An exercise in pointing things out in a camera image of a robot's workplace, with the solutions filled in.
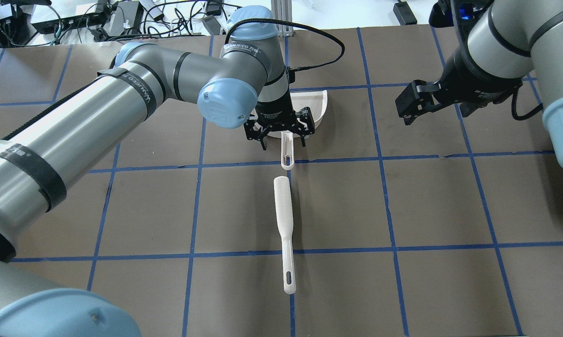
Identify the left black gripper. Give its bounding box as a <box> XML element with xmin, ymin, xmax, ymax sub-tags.
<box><xmin>244</xmin><ymin>102</ymin><xmax>307</xmax><ymax>150</ymax></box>

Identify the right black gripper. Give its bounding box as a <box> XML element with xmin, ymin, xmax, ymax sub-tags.
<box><xmin>396</xmin><ymin>47</ymin><xmax>523</xmax><ymax>125</ymax></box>

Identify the beige plastic dustpan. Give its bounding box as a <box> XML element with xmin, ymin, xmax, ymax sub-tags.
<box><xmin>267</xmin><ymin>90</ymin><xmax>328</xmax><ymax>171</ymax></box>

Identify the white hand brush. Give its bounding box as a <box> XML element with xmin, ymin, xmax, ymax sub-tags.
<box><xmin>274</xmin><ymin>176</ymin><xmax>297</xmax><ymax>295</ymax></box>

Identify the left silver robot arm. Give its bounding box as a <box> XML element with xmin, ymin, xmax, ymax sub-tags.
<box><xmin>0</xmin><ymin>6</ymin><xmax>314</xmax><ymax>337</ymax></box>

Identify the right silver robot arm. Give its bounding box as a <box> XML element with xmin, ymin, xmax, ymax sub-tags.
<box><xmin>395</xmin><ymin>0</ymin><xmax>563</xmax><ymax>168</ymax></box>

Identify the black power adapter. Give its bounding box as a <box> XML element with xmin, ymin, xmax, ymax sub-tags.
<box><xmin>393</xmin><ymin>0</ymin><xmax>418</xmax><ymax>26</ymax></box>

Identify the black power strip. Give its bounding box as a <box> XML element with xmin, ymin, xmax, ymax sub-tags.
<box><xmin>30</xmin><ymin>0</ymin><xmax>112</xmax><ymax>34</ymax></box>

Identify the black braided left cable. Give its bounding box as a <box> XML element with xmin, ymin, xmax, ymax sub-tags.
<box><xmin>224</xmin><ymin>19</ymin><xmax>346</xmax><ymax>72</ymax></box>

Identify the aluminium frame post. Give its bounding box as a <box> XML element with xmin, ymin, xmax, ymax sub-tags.
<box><xmin>270</xmin><ymin>0</ymin><xmax>294</xmax><ymax>37</ymax></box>

